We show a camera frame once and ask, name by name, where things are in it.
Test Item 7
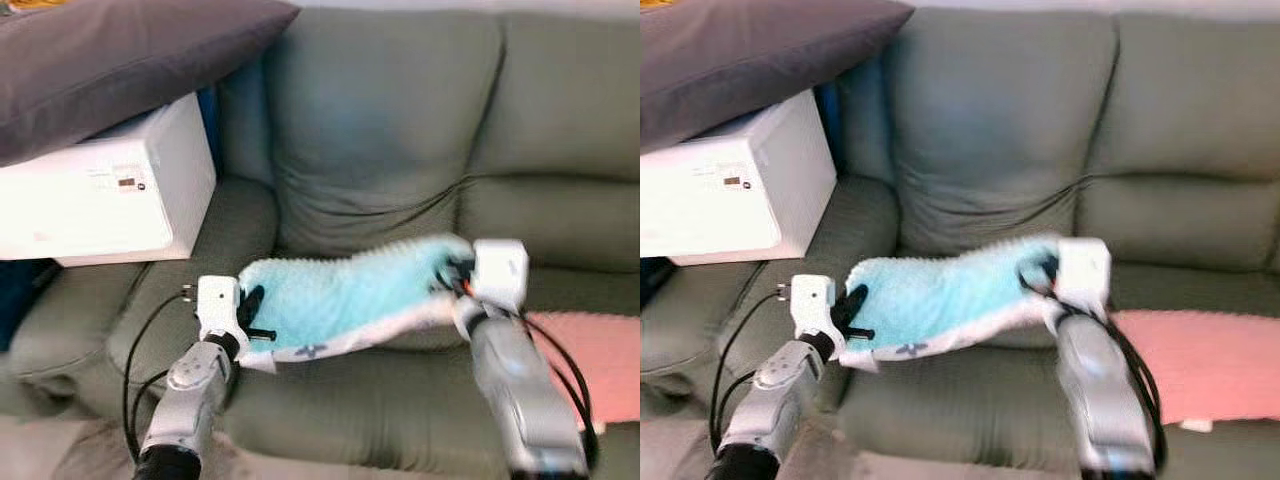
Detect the light blue fluffy pillow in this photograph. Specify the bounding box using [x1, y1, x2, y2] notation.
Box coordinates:
[840, 233, 1063, 373]
[238, 233, 476, 373]

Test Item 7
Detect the green leather sofa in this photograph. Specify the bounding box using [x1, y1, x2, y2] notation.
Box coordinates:
[640, 8, 1280, 480]
[0, 8, 641, 480]

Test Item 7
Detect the grey pillow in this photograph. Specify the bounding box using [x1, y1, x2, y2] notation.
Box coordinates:
[640, 0, 916, 156]
[0, 0, 301, 169]

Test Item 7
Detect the white box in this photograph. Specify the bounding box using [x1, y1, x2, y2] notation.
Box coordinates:
[640, 90, 839, 267]
[0, 93, 217, 269]

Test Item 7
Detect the pink cloth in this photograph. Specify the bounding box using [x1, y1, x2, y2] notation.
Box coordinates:
[1110, 308, 1280, 426]
[525, 312, 641, 426]

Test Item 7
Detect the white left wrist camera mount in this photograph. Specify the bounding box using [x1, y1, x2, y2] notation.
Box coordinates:
[789, 274, 837, 338]
[196, 276, 242, 338]

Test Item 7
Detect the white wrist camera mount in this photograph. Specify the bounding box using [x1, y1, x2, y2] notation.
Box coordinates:
[470, 238, 529, 313]
[789, 274, 837, 338]
[1057, 237, 1112, 313]
[196, 276, 242, 338]

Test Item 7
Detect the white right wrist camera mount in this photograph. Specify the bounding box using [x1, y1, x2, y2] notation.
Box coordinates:
[1057, 237, 1112, 313]
[470, 238, 529, 313]

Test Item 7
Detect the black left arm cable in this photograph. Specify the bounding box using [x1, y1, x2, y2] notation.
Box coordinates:
[122, 288, 198, 463]
[708, 288, 791, 457]

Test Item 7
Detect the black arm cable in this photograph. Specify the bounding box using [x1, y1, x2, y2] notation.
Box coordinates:
[518, 310, 599, 467]
[1098, 314, 1169, 471]
[122, 288, 198, 463]
[708, 288, 791, 457]

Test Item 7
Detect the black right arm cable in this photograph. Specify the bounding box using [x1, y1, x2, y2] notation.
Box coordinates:
[1098, 314, 1169, 471]
[518, 310, 599, 467]

